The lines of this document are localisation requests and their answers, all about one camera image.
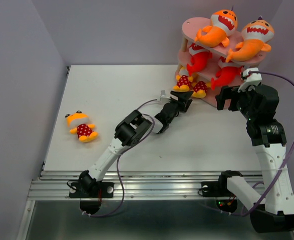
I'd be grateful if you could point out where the pink three-tier shelf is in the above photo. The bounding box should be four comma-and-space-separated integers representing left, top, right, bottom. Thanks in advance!
175, 17, 267, 107

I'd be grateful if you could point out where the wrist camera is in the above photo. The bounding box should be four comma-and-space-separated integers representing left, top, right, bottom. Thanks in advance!
158, 90, 167, 101
237, 67, 262, 93

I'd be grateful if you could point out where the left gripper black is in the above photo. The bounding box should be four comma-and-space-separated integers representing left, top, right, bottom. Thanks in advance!
167, 90, 192, 116

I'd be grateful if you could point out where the orange shark plush facing camera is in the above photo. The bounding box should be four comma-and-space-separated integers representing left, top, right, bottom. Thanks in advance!
194, 6, 238, 48

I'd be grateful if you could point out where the red shark plush front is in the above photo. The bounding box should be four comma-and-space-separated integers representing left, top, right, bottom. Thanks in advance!
210, 56, 243, 90

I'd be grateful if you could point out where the aluminium rail frame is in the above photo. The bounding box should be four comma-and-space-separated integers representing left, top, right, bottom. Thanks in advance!
28, 171, 220, 201

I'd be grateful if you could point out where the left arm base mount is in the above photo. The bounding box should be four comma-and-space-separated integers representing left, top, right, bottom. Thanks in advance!
67, 181, 114, 216

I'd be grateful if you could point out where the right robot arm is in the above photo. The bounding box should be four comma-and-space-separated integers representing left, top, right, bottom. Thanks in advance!
216, 84, 294, 233

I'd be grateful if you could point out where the red shark plush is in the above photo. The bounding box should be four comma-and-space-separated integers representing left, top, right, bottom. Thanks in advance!
186, 43, 212, 76
210, 56, 243, 90

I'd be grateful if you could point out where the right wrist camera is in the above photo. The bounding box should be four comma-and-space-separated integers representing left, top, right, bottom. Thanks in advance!
237, 67, 262, 93

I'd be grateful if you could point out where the yellow plush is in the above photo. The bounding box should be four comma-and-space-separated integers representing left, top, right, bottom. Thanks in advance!
65, 110, 98, 143
191, 81, 211, 99
172, 67, 194, 92

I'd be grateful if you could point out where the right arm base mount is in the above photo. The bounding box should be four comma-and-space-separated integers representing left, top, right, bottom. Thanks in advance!
198, 181, 239, 215

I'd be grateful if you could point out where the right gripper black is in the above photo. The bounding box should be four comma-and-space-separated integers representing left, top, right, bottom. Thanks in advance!
215, 83, 258, 122

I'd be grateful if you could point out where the orange shark plush back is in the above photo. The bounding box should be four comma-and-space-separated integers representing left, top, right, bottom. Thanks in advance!
225, 16, 274, 63

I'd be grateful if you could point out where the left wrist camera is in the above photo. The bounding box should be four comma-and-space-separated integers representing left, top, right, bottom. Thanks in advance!
158, 90, 167, 101

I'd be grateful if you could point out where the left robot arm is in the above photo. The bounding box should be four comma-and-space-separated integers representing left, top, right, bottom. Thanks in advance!
67, 91, 193, 199

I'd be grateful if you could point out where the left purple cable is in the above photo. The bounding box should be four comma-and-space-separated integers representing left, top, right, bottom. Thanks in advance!
81, 98, 162, 218

